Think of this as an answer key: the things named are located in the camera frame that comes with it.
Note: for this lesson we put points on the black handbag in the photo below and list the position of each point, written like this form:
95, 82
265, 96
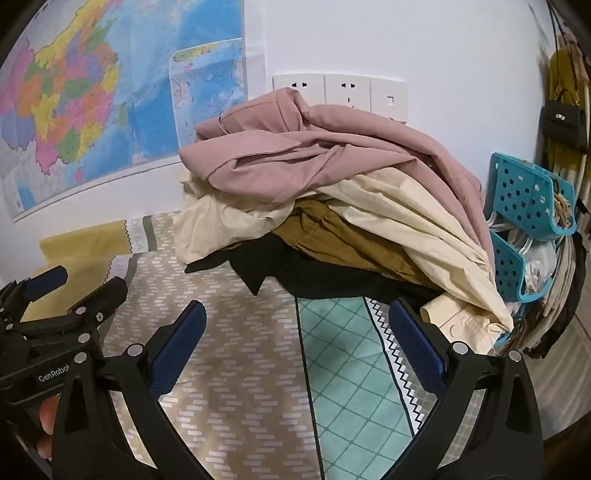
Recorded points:
563, 120

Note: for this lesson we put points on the yellow hanging garment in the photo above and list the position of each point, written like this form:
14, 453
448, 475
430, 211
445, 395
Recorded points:
564, 69

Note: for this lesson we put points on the pink shirt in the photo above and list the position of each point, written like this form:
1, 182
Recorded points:
323, 152

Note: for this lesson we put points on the blue plastic basket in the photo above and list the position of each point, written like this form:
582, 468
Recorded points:
521, 189
505, 263

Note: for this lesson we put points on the beige hanging clothes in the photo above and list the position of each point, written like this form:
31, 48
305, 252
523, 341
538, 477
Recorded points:
564, 295

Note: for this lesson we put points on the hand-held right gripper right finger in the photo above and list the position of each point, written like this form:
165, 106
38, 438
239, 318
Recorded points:
415, 344

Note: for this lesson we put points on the patterned bed sheet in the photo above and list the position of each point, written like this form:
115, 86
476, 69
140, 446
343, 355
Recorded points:
240, 369

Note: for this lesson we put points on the white wall socket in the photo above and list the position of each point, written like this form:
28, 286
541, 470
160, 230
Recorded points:
347, 90

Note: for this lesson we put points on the person's left hand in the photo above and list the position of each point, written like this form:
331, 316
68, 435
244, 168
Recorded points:
48, 420

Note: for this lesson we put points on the brown garment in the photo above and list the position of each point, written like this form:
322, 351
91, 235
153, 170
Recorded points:
332, 240

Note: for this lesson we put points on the cream garment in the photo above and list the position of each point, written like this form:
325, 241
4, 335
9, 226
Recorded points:
415, 217

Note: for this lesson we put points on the colourful wall map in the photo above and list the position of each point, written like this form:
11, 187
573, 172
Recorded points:
92, 92

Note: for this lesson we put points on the black garment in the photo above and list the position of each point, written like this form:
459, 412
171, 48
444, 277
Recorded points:
314, 277

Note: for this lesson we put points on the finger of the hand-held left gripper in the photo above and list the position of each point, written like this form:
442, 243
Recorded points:
92, 304
46, 279

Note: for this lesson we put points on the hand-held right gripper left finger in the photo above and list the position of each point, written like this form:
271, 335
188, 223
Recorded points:
180, 350

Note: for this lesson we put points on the white plastic bag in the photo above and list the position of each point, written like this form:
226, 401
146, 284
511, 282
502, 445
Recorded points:
540, 267

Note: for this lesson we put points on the yellow blanket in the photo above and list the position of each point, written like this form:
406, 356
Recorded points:
83, 249

